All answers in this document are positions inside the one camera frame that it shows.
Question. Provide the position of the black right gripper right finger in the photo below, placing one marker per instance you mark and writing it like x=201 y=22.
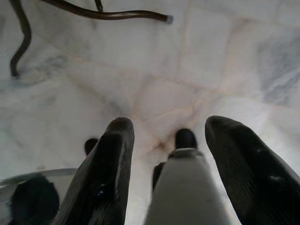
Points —
x=253 y=178

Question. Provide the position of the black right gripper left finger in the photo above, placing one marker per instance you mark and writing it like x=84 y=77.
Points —
x=105 y=175

